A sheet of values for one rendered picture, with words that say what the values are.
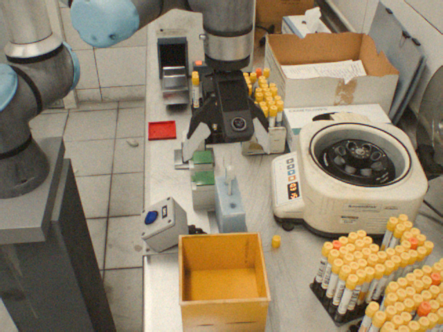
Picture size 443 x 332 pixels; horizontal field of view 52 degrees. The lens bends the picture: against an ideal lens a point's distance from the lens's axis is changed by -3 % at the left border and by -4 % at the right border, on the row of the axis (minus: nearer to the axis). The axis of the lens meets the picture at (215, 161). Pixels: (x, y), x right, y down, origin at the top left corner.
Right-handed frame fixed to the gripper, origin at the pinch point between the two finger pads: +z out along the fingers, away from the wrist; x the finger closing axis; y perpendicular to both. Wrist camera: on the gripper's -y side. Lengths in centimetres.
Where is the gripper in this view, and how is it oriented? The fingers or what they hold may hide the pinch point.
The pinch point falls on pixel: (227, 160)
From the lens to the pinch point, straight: 83.3
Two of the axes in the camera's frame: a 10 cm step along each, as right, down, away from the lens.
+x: -9.9, 0.9, -1.1
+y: -1.4, -6.3, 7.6
